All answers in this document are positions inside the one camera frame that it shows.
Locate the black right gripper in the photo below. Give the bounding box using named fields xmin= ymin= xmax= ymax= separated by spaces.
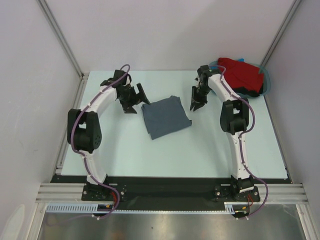
xmin=190 ymin=84 xmax=212 ymax=111

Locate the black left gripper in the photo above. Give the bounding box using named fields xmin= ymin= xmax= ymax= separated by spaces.
xmin=118 ymin=83 xmax=150 ymax=114

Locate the grey blue t shirt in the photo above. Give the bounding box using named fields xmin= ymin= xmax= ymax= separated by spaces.
xmin=141 ymin=95 xmax=192 ymax=140

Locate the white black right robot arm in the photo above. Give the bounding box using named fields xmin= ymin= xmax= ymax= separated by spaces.
xmin=190 ymin=65 xmax=254 ymax=201

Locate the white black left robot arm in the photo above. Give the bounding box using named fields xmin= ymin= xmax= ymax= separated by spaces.
xmin=67 ymin=64 xmax=150 ymax=200

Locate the black t shirt in basket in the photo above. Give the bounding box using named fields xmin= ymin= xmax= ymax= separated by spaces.
xmin=234 ymin=74 xmax=264 ymax=98

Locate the red t shirt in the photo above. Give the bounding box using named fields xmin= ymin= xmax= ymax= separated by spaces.
xmin=217 ymin=57 xmax=264 ymax=92

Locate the blue plastic basket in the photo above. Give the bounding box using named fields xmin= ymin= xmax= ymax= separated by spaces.
xmin=209 ymin=58 xmax=271 ymax=98

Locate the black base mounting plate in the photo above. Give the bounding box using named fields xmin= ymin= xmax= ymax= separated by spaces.
xmin=50 ymin=174 xmax=292 ymax=211

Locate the left aluminium corner post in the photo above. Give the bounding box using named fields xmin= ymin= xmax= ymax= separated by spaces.
xmin=36 ymin=0 xmax=85 ymax=77

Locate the aluminium corner post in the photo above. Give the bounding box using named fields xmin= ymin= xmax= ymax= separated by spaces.
xmin=36 ymin=0 xmax=85 ymax=77
xmin=260 ymin=0 xmax=303 ymax=67

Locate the aluminium front frame rail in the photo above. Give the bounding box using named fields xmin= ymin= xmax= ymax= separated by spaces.
xmin=36 ymin=183 xmax=309 ymax=205

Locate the slotted grey cable duct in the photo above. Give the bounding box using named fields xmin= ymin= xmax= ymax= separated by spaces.
xmin=46 ymin=203 xmax=245 ymax=215

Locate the right aluminium corner post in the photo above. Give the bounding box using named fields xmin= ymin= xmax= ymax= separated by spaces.
xmin=260 ymin=0 xmax=303 ymax=67

